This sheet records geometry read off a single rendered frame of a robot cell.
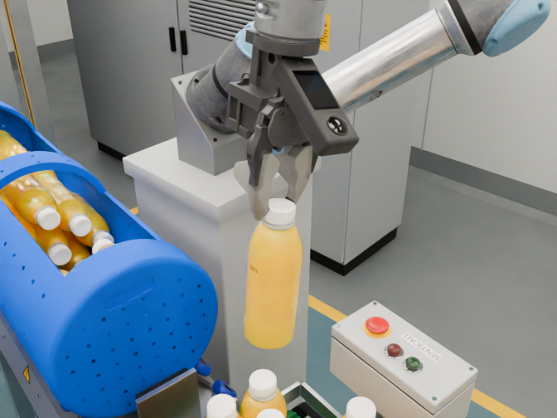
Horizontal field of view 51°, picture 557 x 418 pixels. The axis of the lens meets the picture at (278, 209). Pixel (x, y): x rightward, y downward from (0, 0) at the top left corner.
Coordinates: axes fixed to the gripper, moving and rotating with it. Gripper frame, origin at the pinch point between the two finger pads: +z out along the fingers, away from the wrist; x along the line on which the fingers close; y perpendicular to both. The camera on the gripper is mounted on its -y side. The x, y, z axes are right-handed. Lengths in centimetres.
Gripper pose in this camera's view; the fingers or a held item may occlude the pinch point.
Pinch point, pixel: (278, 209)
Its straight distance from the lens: 69.8
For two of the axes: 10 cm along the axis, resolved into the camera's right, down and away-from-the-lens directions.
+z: -1.1, 8.8, 4.6
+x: -7.7, 2.1, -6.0
